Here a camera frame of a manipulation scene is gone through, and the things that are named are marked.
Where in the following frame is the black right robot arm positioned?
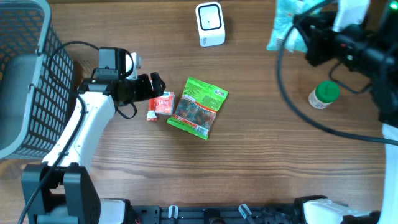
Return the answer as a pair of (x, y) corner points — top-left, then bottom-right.
(294, 1), (397, 223)

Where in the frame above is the small red carton box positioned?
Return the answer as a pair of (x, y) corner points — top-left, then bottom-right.
(155, 91), (175, 115)

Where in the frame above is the light blue wipes packet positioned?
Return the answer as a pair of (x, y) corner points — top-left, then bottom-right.
(267, 0), (322, 53)

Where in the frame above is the green lid jar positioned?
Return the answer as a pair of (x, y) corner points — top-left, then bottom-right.
(308, 80), (340, 110)

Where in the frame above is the grey plastic basket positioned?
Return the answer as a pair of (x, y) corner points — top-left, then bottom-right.
(1, 1), (75, 159)

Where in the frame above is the red toothpaste box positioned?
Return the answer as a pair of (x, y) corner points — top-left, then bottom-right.
(146, 98), (158, 121)

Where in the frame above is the green snack bag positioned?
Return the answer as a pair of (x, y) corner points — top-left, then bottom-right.
(167, 77), (228, 140)

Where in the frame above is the white barcode scanner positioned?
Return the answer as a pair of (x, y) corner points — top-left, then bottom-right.
(195, 1), (226, 47)

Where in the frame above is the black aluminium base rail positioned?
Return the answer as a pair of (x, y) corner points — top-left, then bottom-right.
(128, 204), (299, 224)

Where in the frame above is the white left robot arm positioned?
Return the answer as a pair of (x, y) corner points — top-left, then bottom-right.
(19, 73), (166, 223)

